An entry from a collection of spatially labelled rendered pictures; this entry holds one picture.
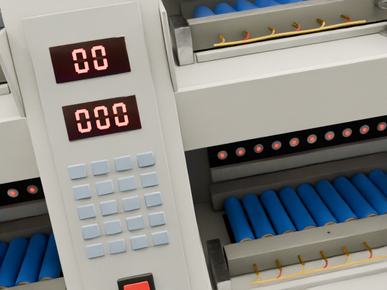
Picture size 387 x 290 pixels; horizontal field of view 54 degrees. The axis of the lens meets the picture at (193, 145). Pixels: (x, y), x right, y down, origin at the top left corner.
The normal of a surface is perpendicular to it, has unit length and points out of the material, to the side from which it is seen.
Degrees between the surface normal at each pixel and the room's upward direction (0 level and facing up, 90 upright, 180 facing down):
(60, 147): 90
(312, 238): 21
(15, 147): 111
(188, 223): 90
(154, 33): 90
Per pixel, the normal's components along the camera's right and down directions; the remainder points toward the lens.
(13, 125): 0.14, 0.48
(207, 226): -0.12, -0.86
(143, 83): 0.09, 0.15
